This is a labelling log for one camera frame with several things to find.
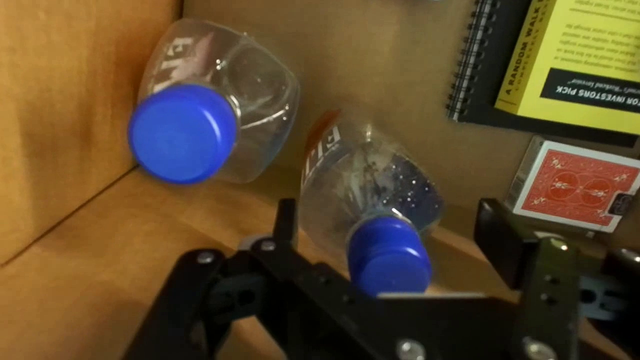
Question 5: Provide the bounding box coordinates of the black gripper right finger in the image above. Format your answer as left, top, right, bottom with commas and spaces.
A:
474, 197, 579, 360

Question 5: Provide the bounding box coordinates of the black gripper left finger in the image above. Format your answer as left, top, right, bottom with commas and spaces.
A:
121, 197, 321, 360

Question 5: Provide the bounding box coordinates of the clear bottle blue cap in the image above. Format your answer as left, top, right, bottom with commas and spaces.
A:
126, 16, 301, 188
296, 108, 448, 298

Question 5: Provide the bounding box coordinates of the white cardboard box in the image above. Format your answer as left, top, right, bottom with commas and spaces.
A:
0, 0, 640, 360

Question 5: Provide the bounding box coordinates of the red playing card deck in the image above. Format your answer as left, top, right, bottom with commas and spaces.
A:
507, 136, 640, 236

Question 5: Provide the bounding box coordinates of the black spiral notebook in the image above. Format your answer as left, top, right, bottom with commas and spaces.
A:
445, 0, 640, 148

